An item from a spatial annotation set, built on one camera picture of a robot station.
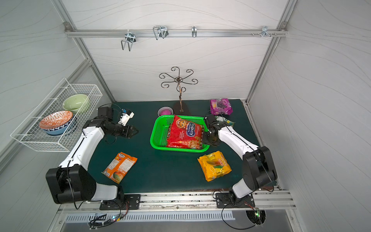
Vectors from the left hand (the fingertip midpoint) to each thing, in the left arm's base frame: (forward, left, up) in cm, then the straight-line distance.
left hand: (134, 130), depth 82 cm
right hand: (-1, -43, -9) cm, 44 cm away
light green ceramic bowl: (+5, +26, +17) cm, 31 cm away
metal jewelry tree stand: (+30, -24, +13) cm, 41 cm away
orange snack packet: (-16, +9, -15) cm, 24 cm away
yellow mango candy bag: (-15, -46, -11) cm, 50 cm away
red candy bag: (+4, -29, -9) cm, 30 cm away
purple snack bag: (+32, -56, -12) cm, 65 cm away
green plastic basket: (+9, -11, -15) cm, 21 cm away
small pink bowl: (+24, -14, -10) cm, 29 cm away
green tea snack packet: (+19, -58, -14) cm, 63 cm away
